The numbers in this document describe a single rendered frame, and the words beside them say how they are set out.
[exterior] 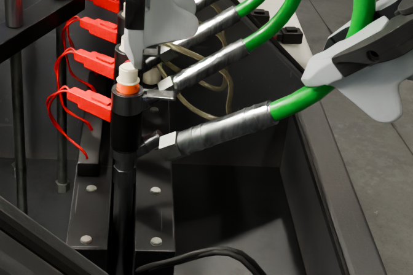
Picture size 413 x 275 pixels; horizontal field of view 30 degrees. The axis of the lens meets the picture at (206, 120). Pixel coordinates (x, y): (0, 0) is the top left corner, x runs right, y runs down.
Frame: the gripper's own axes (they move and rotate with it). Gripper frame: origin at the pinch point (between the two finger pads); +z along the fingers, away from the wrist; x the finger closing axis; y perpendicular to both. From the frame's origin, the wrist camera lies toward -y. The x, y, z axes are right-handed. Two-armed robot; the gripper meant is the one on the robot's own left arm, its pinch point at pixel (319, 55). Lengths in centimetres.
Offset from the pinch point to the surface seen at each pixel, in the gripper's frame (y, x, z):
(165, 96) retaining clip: -2.9, 2.2, 18.7
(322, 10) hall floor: 48, 257, 209
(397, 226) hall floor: 91, 120, 125
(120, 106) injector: -4.7, -0.9, 20.5
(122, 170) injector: 0.1, -1.9, 25.5
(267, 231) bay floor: 21.6, 17.6, 40.7
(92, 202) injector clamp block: 1.4, -2.7, 32.3
